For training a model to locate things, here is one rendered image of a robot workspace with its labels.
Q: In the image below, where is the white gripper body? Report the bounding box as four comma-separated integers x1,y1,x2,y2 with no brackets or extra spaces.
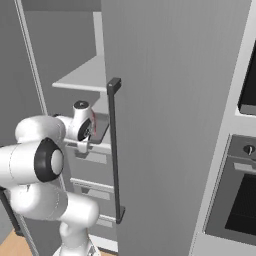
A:
75,139,93,155

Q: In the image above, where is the grey meat container with steak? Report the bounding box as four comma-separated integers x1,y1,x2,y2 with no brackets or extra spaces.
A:
89,111,111,145

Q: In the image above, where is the grey fridge shelf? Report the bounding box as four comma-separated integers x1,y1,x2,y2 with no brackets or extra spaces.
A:
51,54,108,94

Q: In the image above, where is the grey fridge door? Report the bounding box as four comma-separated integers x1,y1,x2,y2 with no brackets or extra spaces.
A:
100,0,253,256
0,0,48,148

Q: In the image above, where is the grey fridge body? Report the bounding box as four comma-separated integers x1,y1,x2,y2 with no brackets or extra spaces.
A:
14,0,120,256

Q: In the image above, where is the light grey appliance cabinet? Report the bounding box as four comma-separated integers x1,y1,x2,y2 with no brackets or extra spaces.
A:
188,0,256,256

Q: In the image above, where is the grey built-in oven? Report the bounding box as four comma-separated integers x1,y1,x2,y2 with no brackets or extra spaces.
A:
203,133,256,248

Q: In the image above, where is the black oven knob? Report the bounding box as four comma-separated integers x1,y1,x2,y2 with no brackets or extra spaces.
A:
242,144,256,157

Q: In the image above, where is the black microwave oven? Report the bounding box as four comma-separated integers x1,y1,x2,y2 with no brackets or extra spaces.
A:
237,39,256,116

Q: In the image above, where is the black fridge door handle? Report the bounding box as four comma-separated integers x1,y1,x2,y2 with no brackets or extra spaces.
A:
106,77,127,225
0,186,23,236

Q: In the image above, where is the grey oven door handle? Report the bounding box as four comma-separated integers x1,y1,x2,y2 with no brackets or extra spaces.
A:
232,161,256,175

